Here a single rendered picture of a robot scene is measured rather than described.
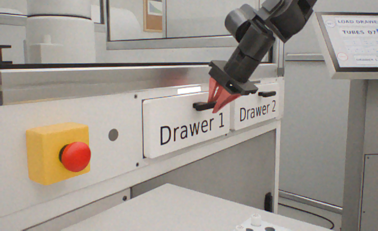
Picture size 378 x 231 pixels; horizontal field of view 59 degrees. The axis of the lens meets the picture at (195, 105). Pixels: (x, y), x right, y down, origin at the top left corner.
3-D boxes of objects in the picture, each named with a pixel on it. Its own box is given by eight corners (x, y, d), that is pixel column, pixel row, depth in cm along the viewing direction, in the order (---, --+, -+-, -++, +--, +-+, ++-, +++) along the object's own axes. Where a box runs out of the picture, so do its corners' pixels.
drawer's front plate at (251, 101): (278, 116, 111) (279, 82, 110) (234, 131, 88) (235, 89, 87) (273, 115, 112) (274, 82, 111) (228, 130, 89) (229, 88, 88)
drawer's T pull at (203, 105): (219, 107, 74) (219, 101, 74) (199, 111, 68) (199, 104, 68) (205, 106, 76) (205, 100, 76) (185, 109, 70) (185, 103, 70)
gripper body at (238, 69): (221, 67, 76) (239, 39, 72) (254, 95, 72) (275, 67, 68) (205, 67, 70) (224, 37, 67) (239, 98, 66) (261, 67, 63)
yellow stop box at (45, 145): (94, 173, 49) (92, 124, 48) (47, 188, 43) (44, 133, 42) (73, 167, 52) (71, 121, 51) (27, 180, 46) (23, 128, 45)
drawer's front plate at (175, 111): (229, 132, 86) (230, 89, 85) (149, 159, 63) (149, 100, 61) (223, 131, 87) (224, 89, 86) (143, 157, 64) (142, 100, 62)
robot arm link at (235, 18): (285, -4, 60) (306, 23, 66) (256, -27, 68) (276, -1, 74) (237, 44, 63) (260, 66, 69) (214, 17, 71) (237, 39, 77)
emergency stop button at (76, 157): (94, 168, 46) (93, 140, 45) (68, 176, 43) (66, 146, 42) (81, 164, 48) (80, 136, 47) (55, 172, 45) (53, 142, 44)
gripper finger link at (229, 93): (207, 97, 79) (228, 65, 75) (228, 117, 76) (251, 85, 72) (190, 100, 73) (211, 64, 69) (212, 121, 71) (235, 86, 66)
